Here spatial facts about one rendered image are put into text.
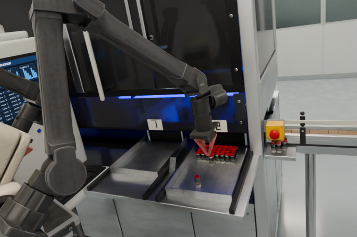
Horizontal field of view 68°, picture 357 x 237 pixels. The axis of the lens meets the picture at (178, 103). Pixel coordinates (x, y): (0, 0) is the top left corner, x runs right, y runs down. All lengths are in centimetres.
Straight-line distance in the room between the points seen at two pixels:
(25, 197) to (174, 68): 47
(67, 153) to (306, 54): 544
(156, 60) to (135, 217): 131
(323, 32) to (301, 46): 43
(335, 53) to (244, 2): 478
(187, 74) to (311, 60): 512
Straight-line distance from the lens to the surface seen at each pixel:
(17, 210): 63
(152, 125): 140
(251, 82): 115
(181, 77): 76
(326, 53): 580
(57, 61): 64
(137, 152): 146
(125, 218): 193
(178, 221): 170
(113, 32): 70
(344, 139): 135
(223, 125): 125
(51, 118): 62
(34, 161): 149
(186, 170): 121
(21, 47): 146
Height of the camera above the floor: 152
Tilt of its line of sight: 17 degrees down
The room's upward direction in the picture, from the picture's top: 9 degrees counter-clockwise
